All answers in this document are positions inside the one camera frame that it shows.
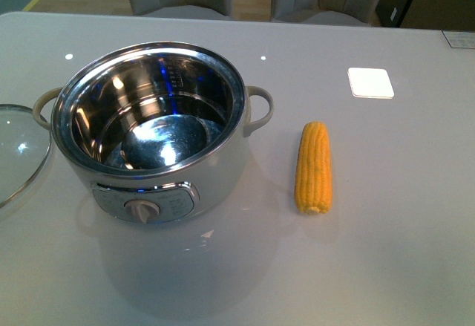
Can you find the glass pot lid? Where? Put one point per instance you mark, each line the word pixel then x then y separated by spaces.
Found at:
pixel 25 146

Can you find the yellow corn cob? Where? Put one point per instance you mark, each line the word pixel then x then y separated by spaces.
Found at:
pixel 313 192

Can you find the white electric cooking pot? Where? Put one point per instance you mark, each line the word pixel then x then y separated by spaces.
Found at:
pixel 158 131

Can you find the table label sticker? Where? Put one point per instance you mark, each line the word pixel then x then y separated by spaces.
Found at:
pixel 460 39

